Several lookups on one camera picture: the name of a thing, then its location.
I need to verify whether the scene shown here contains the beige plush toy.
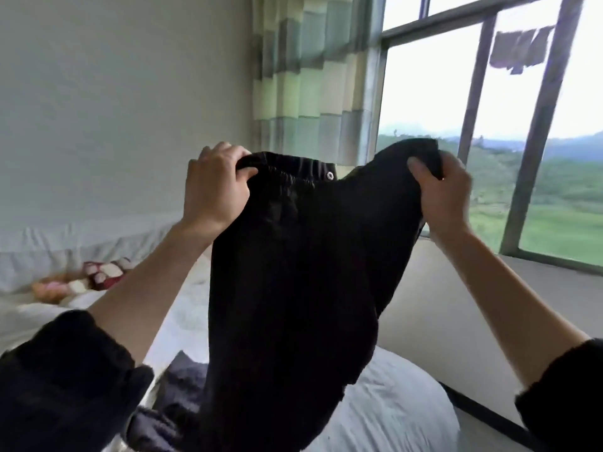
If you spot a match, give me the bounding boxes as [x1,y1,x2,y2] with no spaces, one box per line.
[31,272,90,305]

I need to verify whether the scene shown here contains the person's left hand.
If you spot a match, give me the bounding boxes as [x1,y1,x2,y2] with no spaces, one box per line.
[181,141,260,243]

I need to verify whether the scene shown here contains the dark garment hanging outside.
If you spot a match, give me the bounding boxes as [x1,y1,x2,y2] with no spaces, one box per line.
[488,26,557,74]

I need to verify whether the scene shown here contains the white dotted bed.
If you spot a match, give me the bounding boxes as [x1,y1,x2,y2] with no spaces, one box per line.
[0,216,463,452]

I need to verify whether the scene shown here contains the dark framed window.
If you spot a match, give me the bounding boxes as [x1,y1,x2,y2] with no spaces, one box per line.
[362,0,603,276]

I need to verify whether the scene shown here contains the dark red fabric item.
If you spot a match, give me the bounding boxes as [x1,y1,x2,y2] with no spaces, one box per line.
[83,259,133,291]

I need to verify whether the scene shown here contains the black soft trousers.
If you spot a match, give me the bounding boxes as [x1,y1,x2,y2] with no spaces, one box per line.
[198,138,444,452]

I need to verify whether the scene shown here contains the person's left forearm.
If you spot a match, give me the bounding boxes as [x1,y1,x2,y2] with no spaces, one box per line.
[0,221,218,452]

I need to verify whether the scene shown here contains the person's right hand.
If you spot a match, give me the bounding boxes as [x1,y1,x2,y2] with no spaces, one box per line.
[407,150,474,245]

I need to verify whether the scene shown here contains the person's right forearm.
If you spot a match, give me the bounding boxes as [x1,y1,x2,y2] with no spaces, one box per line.
[433,225,603,452]

